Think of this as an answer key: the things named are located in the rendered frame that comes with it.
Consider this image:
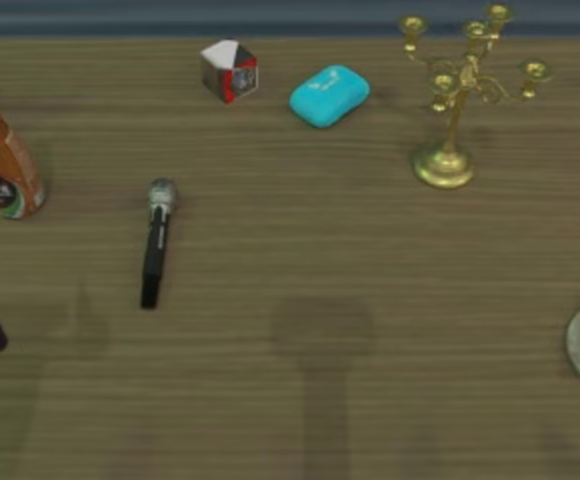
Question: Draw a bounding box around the black microphone with silver head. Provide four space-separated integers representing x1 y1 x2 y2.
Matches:
139 177 181 310

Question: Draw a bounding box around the red white grey cube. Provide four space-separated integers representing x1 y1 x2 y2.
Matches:
199 38 260 106

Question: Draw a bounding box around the turquoise soap bar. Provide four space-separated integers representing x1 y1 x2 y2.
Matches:
288 63 372 130

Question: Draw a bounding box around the gold candelabra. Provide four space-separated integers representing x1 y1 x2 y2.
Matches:
396 3 554 190

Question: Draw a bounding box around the orange drink bottle white cap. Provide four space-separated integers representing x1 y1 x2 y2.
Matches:
0 78 48 221

